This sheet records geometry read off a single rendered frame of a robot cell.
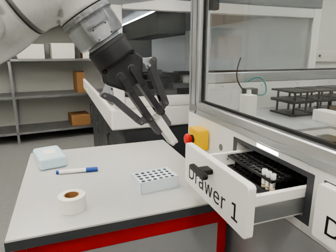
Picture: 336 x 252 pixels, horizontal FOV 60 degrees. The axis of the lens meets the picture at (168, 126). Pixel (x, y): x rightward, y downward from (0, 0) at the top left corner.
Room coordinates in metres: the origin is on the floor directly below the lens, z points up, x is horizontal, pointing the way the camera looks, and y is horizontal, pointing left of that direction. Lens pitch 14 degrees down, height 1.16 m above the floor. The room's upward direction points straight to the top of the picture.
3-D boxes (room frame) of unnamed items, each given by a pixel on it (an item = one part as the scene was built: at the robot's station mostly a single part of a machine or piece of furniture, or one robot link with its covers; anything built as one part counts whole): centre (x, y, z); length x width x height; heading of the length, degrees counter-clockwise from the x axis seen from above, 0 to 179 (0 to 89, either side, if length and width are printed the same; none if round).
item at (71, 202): (0.70, 0.25, 0.78); 0.07 x 0.07 x 0.04
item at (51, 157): (1.03, 0.44, 0.78); 0.15 x 0.10 x 0.04; 32
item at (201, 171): (0.61, -0.08, 0.91); 0.07 x 0.04 x 0.01; 20
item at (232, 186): (0.62, -0.10, 0.87); 0.29 x 0.02 x 0.11; 20
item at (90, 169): (0.94, 0.31, 0.77); 0.14 x 0.02 x 0.02; 103
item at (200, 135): (0.97, -0.10, 0.88); 0.07 x 0.05 x 0.07; 20
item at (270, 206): (0.69, -0.30, 0.86); 0.40 x 0.26 x 0.06; 110
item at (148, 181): (0.84, 0.04, 0.78); 0.12 x 0.08 x 0.04; 116
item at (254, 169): (0.65, -0.20, 0.90); 0.18 x 0.02 x 0.01; 20
